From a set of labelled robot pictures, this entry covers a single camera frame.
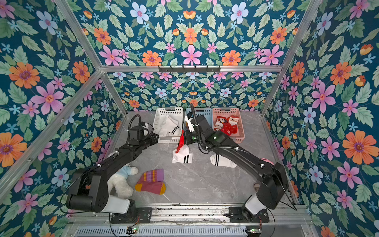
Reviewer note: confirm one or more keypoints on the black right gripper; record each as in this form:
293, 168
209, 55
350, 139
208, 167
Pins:
192, 123

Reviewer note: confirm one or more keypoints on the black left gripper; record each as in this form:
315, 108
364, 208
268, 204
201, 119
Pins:
152, 136

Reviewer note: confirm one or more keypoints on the small white ankle sock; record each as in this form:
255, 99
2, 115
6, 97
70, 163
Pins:
163, 132

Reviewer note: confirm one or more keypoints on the red white striped santa sock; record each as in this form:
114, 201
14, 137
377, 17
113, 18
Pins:
219, 123

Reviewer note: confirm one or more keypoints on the purple striped sock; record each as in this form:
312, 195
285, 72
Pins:
152, 181

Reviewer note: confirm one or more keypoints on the plain red sock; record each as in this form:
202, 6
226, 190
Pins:
229, 129

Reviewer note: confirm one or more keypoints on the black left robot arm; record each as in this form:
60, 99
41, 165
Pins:
88, 191

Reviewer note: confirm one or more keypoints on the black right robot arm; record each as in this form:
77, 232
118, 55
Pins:
272, 178

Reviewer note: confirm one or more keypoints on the light blue plastic basket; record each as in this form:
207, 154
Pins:
207, 112

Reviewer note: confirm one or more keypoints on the white plastic basket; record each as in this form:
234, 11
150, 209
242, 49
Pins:
176, 113

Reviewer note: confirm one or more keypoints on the pink plastic basket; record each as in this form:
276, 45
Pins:
227, 112

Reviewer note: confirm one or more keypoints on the white teddy bear blue sweater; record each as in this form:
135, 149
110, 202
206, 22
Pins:
118, 185

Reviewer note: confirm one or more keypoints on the pink alarm clock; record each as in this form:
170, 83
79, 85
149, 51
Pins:
268, 161

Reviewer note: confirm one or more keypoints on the black hook rail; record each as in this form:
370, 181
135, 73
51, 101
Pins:
189, 69

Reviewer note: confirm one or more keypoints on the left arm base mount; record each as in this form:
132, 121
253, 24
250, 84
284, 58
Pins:
140, 215

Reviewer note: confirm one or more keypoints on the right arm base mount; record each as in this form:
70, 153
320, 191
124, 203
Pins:
242, 215

